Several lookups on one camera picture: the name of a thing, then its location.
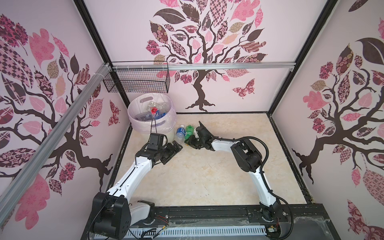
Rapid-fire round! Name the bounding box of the white slotted cable duct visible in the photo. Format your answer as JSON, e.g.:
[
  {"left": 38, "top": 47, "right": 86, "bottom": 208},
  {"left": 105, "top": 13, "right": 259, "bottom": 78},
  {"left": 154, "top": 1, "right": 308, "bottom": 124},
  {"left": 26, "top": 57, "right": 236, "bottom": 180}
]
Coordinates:
[{"left": 125, "top": 226, "right": 267, "bottom": 240}]

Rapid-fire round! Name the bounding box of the black wire basket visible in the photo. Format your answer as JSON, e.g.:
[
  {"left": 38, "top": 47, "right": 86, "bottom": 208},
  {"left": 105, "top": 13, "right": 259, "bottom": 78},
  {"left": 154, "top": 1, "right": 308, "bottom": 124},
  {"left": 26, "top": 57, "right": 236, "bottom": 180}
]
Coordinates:
[{"left": 103, "top": 60, "right": 171, "bottom": 94}]

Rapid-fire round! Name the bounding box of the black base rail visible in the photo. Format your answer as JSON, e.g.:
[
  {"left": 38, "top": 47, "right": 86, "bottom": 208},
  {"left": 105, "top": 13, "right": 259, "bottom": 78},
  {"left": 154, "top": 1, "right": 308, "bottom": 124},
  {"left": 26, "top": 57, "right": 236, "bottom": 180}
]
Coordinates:
[{"left": 80, "top": 203, "right": 340, "bottom": 240}]

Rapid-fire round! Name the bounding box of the aluminium rail left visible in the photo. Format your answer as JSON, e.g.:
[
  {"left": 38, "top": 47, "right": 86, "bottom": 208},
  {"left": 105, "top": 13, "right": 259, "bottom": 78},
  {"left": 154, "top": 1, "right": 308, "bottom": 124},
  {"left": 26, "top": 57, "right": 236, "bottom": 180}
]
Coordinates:
[{"left": 1, "top": 63, "right": 111, "bottom": 224}]

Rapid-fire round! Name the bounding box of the blue label bottle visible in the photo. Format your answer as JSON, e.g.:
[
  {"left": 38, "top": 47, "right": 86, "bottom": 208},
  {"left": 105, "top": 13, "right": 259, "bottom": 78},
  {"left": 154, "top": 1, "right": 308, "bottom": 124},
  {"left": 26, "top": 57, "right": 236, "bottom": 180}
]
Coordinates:
[
  {"left": 175, "top": 125, "right": 186, "bottom": 144},
  {"left": 147, "top": 102, "right": 170, "bottom": 120}
]

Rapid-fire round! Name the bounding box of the light green bottle yellow cap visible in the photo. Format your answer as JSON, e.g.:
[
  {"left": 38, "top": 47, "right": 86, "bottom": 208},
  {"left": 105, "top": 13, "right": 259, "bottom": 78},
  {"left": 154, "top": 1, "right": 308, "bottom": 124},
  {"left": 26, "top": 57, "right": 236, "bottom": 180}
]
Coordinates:
[{"left": 185, "top": 125, "right": 195, "bottom": 140}]

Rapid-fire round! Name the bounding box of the pink plastic bin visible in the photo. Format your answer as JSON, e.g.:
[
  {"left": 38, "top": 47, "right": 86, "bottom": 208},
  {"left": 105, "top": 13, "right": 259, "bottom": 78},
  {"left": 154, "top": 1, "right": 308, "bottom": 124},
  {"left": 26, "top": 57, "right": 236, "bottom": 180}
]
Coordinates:
[{"left": 127, "top": 93, "right": 177, "bottom": 142}]

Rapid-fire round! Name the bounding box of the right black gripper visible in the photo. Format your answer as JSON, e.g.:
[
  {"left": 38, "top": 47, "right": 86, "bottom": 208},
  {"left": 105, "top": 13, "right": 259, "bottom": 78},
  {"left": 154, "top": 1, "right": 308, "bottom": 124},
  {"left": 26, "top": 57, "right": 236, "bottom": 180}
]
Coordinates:
[{"left": 183, "top": 135, "right": 205, "bottom": 149}]

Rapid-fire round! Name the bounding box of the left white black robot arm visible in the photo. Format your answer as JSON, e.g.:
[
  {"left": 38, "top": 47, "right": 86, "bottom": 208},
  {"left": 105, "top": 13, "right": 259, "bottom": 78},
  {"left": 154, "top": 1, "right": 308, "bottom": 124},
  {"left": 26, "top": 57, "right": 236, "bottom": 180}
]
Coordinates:
[{"left": 81, "top": 133, "right": 183, "bottom": 240}]

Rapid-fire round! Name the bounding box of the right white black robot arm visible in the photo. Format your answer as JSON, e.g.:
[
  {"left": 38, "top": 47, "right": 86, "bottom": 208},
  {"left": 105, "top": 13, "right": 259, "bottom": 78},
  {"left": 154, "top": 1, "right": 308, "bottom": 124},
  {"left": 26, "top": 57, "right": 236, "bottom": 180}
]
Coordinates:
[{"left": 185, "top": 123, "right": 281, "bottom": 222}]

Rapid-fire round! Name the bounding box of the aluminium rail back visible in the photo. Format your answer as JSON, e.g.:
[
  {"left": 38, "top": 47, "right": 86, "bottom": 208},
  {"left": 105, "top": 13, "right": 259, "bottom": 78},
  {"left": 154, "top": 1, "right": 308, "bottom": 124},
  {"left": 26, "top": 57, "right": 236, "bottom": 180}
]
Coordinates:
[{"left": 113, "top": 62, "right": 296, "bottom": 71}]

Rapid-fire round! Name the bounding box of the aluminium rail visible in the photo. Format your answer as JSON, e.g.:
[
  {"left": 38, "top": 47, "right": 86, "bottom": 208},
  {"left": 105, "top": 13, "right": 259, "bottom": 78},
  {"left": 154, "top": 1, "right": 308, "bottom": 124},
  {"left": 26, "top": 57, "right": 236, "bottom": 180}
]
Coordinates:
[
  {"left": 1, "top": 63, "right": 111, "bottom": 224},
  {"left": 113, "top": 62, "right": 296, "bottom": 71}
]

